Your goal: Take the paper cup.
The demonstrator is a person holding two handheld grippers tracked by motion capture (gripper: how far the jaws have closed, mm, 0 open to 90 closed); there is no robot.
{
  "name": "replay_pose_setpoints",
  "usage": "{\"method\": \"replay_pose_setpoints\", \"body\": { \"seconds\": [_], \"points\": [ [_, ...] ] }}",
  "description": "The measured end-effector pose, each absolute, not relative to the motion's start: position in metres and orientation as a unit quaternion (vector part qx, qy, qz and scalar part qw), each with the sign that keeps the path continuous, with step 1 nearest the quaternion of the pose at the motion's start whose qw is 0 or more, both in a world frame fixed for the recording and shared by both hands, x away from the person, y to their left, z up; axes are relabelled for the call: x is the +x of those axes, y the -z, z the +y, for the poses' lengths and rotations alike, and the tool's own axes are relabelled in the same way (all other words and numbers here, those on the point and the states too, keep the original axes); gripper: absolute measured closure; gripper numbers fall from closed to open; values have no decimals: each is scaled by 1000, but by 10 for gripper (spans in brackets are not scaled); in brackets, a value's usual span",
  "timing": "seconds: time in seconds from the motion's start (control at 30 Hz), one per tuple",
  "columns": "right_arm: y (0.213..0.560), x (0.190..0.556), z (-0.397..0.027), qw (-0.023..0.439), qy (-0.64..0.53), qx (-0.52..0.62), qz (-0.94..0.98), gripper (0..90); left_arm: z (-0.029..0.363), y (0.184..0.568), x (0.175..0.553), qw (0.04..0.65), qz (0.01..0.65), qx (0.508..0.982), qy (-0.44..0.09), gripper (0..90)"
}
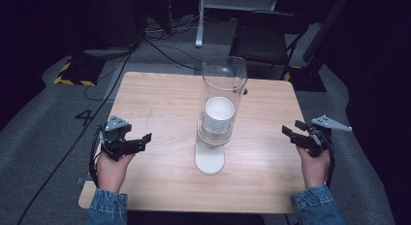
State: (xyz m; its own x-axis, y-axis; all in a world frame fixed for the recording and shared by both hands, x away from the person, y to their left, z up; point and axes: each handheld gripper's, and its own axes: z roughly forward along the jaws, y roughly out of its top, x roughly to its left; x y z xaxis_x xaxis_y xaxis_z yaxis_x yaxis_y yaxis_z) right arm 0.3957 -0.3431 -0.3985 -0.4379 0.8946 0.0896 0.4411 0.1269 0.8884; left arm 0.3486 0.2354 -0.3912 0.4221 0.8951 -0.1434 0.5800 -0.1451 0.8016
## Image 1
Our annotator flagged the clear tube cup dispenser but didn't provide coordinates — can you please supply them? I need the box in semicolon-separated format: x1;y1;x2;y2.
194;55;249;177

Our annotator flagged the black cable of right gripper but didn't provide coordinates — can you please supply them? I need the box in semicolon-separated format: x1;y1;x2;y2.
324;137;337;189

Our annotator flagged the bundle of floor cables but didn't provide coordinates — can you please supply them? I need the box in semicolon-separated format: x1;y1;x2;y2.
142;15;207;73

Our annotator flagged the long black floor cable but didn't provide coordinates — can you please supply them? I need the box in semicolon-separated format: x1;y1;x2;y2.
16;49;136;225

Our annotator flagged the white cup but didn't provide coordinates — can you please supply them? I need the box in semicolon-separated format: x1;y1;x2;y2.
201;96;237;136

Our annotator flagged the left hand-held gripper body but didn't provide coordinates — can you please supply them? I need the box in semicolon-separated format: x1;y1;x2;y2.
100;114;146;162

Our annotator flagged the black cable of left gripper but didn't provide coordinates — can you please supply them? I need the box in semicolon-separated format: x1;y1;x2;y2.
88;123;107;189

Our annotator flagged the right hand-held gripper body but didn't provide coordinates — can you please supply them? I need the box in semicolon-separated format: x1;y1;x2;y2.
290;114;353;158

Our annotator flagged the black stand with slanted pole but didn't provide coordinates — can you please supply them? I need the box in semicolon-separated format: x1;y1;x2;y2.
286;0;354;93

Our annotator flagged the black folding chair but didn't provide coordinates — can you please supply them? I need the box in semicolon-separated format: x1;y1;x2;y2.
228;11;310;81

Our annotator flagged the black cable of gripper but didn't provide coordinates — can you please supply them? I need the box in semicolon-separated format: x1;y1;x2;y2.
324;137;337;189
88;123;107;189

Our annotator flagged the black base with yellow stripes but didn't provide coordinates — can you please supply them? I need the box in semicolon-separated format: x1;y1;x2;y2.
52;57;107;87

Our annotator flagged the white metal stand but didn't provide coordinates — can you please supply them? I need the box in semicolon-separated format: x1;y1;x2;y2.
194;0;281;48

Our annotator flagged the person's right hand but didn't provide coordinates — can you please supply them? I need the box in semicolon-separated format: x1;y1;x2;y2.
296;145;332;190

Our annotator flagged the person's left hand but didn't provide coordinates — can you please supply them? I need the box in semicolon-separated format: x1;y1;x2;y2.
95;151;136;194

